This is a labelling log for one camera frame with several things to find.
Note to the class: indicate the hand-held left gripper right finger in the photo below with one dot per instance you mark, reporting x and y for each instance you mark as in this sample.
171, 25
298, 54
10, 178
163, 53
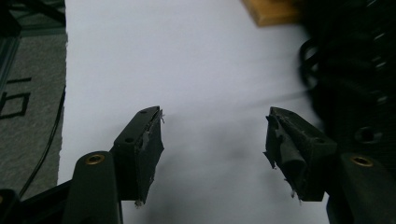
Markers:
311, 161

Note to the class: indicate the metal floor rail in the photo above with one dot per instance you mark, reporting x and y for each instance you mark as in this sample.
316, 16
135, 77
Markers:
6, 56

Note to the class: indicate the wooden shoe rack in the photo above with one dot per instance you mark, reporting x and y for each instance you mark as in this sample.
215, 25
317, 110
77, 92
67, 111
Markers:
271, 12

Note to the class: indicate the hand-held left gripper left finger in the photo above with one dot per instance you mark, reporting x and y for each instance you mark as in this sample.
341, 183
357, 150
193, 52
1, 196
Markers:
93, 186

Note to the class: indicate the black boot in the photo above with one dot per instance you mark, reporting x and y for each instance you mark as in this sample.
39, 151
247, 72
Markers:
348, 77

